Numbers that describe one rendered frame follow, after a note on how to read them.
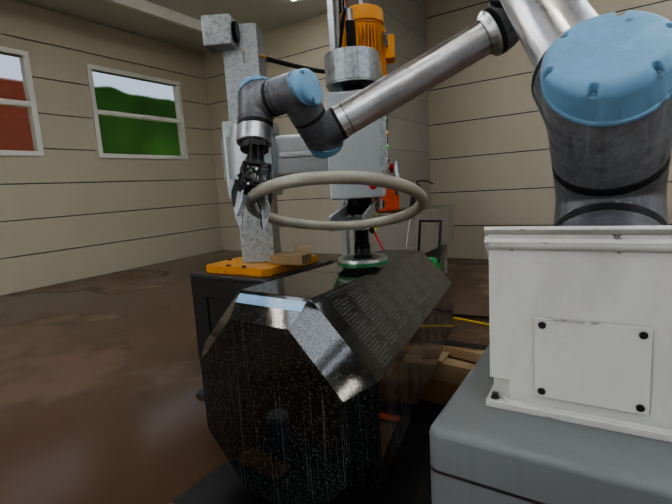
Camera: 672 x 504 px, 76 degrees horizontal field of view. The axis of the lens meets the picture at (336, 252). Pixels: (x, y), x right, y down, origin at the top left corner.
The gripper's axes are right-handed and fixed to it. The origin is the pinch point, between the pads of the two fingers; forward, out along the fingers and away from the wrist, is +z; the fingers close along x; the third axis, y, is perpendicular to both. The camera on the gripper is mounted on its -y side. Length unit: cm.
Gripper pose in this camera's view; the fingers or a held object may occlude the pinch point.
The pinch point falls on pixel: (251, 224)
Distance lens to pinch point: 110.8
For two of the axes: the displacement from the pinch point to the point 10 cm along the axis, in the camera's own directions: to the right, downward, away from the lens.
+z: 0.1, 9.9, -1.6
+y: 3.5, -1.5, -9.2
